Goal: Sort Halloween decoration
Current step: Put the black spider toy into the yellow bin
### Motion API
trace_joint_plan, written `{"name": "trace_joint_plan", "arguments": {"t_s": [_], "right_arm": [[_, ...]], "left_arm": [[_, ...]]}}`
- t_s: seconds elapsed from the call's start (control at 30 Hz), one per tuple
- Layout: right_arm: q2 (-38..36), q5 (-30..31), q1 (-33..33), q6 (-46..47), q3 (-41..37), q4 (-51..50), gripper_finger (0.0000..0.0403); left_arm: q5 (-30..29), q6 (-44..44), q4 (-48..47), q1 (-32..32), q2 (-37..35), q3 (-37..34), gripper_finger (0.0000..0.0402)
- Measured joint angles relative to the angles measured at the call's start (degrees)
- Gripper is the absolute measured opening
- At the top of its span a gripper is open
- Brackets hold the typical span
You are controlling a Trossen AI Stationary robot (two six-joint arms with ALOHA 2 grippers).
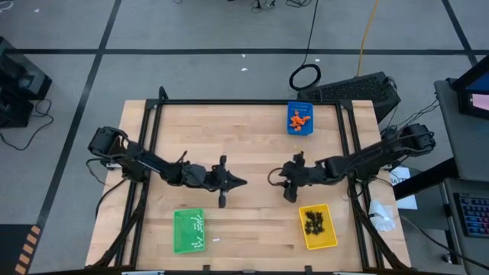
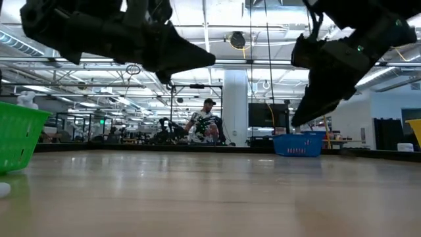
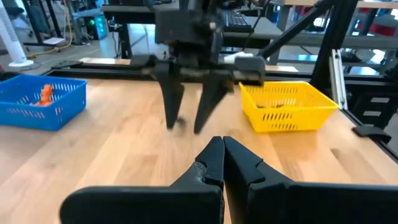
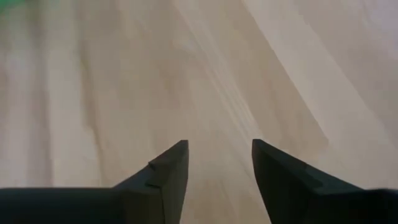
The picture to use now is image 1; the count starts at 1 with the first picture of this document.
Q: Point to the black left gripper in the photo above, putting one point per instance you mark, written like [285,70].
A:
[210,179]

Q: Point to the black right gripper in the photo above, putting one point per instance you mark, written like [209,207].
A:
[303,173]

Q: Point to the blue plastic basket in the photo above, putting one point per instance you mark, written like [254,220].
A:
[305,130]

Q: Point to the yellow plastic basket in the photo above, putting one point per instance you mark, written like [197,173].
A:
[324,240]

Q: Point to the green plastic basket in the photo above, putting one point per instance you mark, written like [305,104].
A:
[181,237]

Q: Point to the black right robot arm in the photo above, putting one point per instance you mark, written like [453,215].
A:
[374,156]

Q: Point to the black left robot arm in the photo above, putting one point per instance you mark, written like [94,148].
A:
[153,164]

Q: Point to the white crumpled plastic bag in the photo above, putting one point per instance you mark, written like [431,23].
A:
[380,215]

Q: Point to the white paper sheet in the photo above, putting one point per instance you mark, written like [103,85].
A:
[399,177]

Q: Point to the silver metal mounting plate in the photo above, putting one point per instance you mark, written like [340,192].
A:
[111,165]

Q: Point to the black desk base bar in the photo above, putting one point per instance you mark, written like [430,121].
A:
[431,181]

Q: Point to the backlit black keyboard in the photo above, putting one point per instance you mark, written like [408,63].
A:
[475,214]

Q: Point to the dark grey desk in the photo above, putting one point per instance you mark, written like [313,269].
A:
[468,256]

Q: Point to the black computer monitor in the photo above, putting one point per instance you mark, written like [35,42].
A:
[477,91]

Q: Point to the black mat orange stripes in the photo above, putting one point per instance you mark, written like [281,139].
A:
[11,248]

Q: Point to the black equipment case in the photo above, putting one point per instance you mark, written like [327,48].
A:
[19,84]

